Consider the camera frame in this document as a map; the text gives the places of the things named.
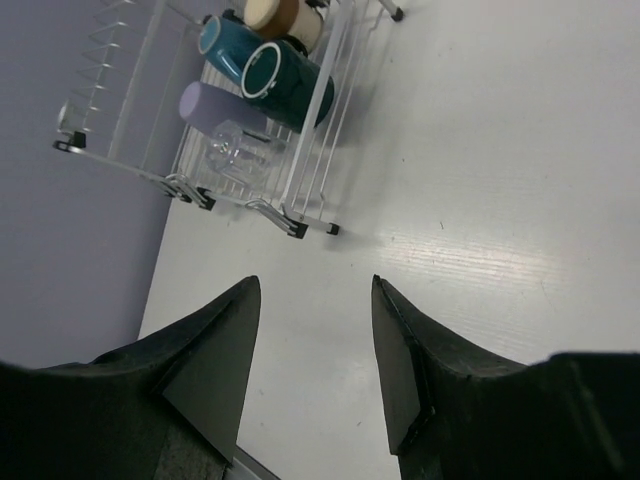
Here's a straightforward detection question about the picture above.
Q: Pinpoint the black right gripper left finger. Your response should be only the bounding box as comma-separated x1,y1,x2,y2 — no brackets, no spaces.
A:
1,276,261,479

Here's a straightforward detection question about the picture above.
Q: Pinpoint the dark green patterned mug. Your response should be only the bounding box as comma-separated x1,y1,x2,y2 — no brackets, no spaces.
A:
240,40,320,133

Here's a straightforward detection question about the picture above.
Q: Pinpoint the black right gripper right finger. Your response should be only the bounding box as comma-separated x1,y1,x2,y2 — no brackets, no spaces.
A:
371,277,639,479

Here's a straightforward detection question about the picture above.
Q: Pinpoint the purple plastic cup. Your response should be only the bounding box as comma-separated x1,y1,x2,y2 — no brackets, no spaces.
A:
178,81,267,136

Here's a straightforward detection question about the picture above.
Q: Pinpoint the white wire dish rack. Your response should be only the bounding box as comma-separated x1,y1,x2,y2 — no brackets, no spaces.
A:
54,0,378,238

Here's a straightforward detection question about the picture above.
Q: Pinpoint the cream steel cup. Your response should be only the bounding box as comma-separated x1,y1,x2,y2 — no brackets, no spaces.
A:
242,0,324,54

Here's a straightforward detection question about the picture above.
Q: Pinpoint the blue ceramic mug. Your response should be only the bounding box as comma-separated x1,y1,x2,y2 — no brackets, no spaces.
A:
198,15,263,86

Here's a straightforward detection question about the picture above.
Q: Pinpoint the clear glass cup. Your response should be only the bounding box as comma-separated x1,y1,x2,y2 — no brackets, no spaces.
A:
203,120,288,189

